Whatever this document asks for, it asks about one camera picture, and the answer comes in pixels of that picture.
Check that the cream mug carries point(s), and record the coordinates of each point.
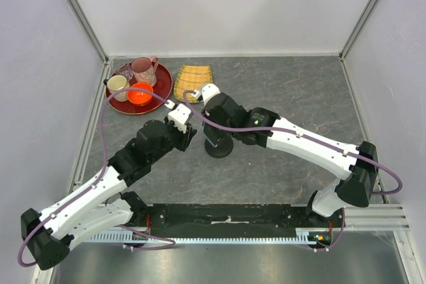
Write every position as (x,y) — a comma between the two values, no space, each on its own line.
(115,84)

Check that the black phone stand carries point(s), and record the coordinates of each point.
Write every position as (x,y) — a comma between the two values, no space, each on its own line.
(223,150)

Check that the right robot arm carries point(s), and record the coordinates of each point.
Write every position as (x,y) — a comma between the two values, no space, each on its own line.
(350,164)

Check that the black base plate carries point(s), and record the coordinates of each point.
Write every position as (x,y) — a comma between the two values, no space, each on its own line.
(269,219)

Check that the woven bamboo tray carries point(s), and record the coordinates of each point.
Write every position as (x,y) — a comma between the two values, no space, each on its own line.
(190,78)

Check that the clear glass cup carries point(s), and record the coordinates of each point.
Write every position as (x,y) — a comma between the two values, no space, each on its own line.
(121,66)

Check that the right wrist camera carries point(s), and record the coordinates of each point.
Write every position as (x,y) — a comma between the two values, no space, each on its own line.
(205,93)

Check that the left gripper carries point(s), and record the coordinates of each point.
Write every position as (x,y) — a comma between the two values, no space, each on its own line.
(185,138)

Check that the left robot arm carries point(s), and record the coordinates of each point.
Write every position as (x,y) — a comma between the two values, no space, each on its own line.
(52,233)

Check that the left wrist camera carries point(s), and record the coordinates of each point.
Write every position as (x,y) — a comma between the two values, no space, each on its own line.
(179,113)

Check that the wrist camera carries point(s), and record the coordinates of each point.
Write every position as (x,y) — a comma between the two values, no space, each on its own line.
(205,93)
(179,113)

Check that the orange bowl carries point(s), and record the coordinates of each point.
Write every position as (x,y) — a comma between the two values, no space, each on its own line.
(141,95)

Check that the blue smartphone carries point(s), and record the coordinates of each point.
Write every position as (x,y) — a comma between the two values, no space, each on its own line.
(213,135)

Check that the red round tray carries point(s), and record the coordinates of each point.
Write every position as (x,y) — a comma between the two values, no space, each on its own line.
(162,88)

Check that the pink floral mug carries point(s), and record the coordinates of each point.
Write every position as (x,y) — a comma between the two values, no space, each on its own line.
(144,69)

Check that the slotted cable duct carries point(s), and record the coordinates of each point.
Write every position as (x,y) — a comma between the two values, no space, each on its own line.
(127,237)

